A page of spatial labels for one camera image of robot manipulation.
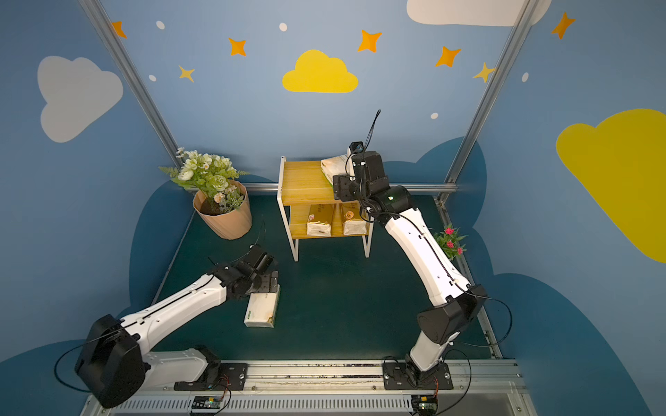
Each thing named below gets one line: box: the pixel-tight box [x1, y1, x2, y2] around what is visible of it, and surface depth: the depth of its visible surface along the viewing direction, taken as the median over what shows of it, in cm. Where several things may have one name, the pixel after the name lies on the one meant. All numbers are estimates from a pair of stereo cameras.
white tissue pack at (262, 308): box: [243, 284, 281, 328], surface depth 84 cm
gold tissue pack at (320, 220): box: [306, 203, 334, 238], surface depth 87 cm
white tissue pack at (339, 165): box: [319, 146, 356, 185], surface depth 79 cm
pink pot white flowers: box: [158, 147, 253, 241], surface depth 93 cm
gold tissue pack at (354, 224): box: [341, 199, 368, 236], surface depth 87 cm
